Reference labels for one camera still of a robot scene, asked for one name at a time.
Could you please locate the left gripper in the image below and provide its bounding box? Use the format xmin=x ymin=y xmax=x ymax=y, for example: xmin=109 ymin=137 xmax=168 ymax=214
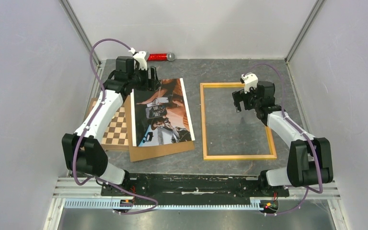
xmin=128 ymin=65 xmax=161 ymax=92

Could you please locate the printed photo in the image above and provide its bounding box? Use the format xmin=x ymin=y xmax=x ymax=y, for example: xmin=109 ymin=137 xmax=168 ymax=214
xmin=131 ymin=78 xmax=195 ymax=147

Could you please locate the yellow wooden picture frame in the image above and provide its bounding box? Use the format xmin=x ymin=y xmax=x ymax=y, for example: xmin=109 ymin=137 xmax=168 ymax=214
xmin=200 ymin=82 xmax=277 ymax=161

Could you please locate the brown backing board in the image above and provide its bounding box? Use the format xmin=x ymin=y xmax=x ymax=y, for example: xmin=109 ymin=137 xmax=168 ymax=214
xmin=124 ymin=96 xmax=195 ymax=162

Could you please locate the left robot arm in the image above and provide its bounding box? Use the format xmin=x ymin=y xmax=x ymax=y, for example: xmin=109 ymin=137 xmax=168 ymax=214
xmin=62 ymin=51 xmax=161 ymax=196

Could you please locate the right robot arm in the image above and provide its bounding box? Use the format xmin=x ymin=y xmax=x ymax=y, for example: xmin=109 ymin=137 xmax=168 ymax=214
xmin=232 ymin=81 xmax=334 ymax=196

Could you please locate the red glitter microphone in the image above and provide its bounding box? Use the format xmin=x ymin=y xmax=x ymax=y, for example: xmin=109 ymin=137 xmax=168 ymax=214
xmin=147 ymin=52 xmax=175 ymax=61

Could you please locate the wooden chessboard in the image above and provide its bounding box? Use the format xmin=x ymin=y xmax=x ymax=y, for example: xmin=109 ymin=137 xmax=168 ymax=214
xmin=101 ymin=106 xmax=129 ymax=151

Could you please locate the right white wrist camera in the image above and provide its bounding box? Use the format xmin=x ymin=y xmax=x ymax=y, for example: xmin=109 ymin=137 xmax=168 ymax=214
xmin=240 ymin=72 xmax=258 ymax=93

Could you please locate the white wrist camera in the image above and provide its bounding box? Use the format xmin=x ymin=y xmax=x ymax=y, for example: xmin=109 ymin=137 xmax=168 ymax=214
xmin=240 ymin=72 xmax=258 ymax=93
xmin=129 ymin=48 xmax=150 ymax=70

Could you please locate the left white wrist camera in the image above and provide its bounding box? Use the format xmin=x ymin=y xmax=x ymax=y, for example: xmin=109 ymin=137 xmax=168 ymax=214
xmin=129 ymin=48 xmax=150 ymax=70

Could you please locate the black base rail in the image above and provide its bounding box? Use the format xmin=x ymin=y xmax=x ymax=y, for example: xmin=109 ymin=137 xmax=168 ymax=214
xmin=119 ymin=173 xmax=289 ymax=199

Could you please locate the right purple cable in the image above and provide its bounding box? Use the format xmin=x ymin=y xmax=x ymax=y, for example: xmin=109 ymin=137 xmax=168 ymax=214
xmin=246 ymin=63 xmax=324 ymax=217

